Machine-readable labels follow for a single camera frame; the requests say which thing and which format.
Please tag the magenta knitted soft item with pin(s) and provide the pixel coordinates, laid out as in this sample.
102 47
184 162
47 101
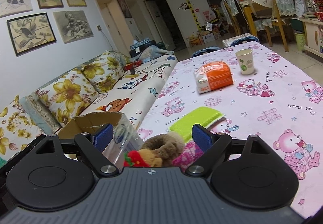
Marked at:
190 154

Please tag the wooden dining chair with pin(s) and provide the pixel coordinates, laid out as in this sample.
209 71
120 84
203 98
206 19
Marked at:
274 13

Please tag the cardboard box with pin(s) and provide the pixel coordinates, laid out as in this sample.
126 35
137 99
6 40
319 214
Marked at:
110 132

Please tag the white paper cup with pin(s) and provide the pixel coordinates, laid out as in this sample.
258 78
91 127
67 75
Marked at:
246 61

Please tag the yellow floral cushion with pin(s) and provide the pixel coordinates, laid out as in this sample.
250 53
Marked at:
105 71
68 96

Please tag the red strawberry plush toy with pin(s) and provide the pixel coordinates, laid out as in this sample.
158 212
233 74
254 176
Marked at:
135 159

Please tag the lime green sponge cloth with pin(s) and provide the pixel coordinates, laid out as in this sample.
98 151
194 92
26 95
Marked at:
203 116

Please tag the pink cartoon tablecloth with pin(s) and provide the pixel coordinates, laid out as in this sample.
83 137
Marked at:
278 102

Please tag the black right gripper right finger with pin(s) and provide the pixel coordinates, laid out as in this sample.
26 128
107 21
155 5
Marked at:
244 172

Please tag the orange white tissue pack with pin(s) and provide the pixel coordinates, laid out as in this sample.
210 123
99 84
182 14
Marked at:
212 76

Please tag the framed sketch picture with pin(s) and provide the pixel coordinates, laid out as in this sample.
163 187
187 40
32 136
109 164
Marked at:
72 25

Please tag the cartoon print sofa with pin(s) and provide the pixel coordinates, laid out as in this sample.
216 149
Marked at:
24 119

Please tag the brown plush bear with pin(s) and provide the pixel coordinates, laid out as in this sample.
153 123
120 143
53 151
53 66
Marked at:
162 149

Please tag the black framed drawing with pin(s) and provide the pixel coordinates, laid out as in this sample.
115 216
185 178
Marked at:
30 32

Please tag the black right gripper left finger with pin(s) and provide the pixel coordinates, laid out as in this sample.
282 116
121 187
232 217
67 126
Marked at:
55 173

